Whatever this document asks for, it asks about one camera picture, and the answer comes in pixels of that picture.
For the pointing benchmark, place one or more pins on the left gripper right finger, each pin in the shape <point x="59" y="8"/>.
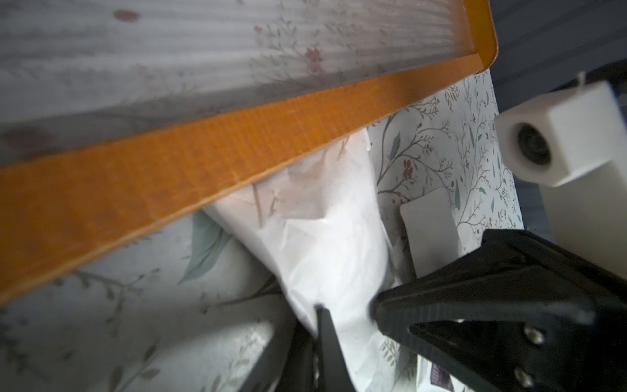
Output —
<point x="333" y="374"/>

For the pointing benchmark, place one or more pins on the white coffee bag face-down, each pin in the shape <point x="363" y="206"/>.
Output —
<point x="316" y="226"/>

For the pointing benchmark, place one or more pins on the wooden two-tier shelf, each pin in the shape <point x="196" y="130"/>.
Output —
<point x="61" y="211"/>

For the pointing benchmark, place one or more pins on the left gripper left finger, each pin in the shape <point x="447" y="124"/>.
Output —
<point x="298" y="372"/>

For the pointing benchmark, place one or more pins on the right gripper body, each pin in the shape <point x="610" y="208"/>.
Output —
<point x="517" y="314"/>

